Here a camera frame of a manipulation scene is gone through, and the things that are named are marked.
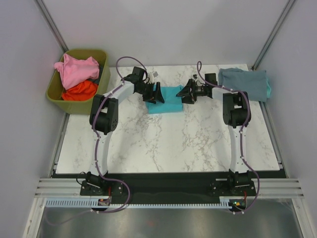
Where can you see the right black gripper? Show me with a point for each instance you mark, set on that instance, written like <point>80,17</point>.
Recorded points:
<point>190,98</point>

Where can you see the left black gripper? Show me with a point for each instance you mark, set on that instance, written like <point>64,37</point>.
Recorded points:
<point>153,96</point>

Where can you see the turquoise t shirt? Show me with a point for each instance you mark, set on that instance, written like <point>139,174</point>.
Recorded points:
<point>172,103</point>

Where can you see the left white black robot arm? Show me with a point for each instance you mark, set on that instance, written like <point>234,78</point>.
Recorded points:
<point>104,118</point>

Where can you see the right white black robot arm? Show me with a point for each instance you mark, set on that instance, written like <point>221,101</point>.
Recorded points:
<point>236,115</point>

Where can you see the folded grey t shirt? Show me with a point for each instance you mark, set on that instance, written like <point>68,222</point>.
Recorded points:
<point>252,82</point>

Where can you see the orange t shirt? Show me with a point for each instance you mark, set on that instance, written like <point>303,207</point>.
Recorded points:
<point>81,92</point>

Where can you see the folded light teal t shirt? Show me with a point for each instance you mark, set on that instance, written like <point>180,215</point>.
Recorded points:
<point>268,88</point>

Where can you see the pink t shirt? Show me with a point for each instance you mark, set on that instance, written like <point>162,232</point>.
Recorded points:
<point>74,71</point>

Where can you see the olive green plastic basket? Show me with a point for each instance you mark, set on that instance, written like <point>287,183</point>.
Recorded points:
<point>55,88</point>

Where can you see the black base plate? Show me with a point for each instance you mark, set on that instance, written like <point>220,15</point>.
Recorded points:
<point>170,187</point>

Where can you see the right grey frame post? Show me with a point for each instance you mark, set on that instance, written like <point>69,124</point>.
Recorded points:
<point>273,34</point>

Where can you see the white slotted cable duct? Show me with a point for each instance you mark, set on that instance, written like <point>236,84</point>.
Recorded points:
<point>95,203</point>

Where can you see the grey metal frame post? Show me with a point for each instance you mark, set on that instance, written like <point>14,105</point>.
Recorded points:
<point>51,24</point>

